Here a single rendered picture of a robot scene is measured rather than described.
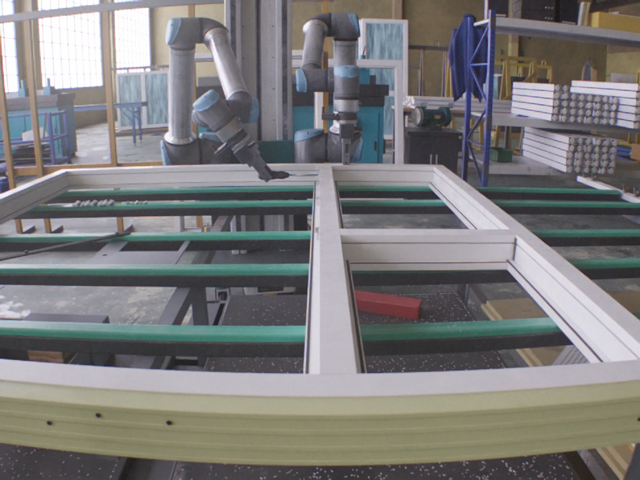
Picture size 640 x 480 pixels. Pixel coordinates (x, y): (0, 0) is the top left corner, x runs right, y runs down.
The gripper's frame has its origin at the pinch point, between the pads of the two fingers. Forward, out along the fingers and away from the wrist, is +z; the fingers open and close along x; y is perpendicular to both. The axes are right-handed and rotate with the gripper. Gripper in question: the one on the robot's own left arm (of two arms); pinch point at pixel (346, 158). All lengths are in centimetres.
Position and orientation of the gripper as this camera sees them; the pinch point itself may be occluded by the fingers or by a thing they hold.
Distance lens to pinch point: 189.5
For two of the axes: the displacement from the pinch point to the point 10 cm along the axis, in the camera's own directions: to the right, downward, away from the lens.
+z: 0.0, 9.5, 3.0
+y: 10.0, 0.0, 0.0
